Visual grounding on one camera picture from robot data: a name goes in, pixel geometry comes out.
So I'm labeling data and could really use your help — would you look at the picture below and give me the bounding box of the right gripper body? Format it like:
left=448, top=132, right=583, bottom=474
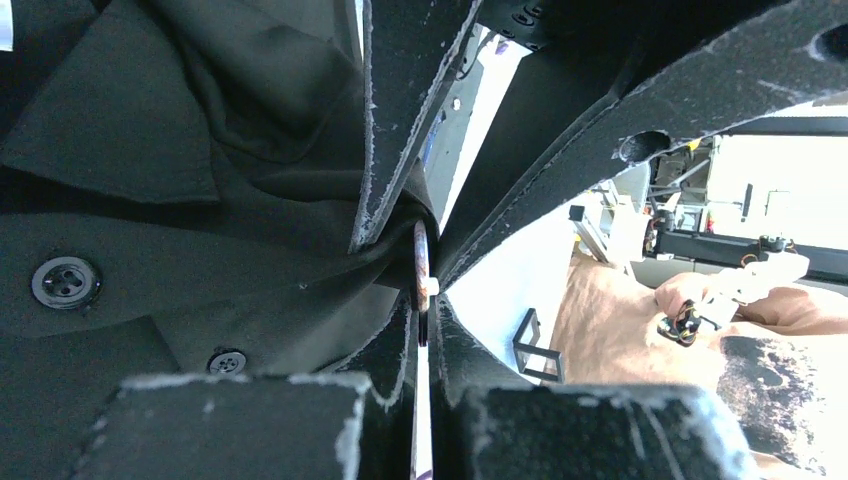
left=420, top=0, right=664, bottom=230

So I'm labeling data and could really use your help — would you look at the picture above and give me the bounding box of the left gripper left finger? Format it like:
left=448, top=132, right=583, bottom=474
left=82, top=294, right=416, bottom=479

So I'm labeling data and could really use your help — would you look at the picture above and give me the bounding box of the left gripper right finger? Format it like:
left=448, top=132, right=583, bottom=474
left=429, top=296, right=759, bottom=479

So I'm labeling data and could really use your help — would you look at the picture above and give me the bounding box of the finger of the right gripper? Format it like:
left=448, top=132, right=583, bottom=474
left=433, top=1, right=847, bottom=287
left=350, top=1, right=482, bottom=252

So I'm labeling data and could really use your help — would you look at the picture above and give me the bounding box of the round silver brooch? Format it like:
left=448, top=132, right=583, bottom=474
left=413, top=220, right=441, bottom=313

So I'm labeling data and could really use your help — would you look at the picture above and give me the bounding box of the black shirt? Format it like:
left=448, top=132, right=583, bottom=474
left=1, top=1, right=434, bottom=479

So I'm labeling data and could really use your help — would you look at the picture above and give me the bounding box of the black brooch display box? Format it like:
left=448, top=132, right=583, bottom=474
left=511, top=308, right=564, bottom=384

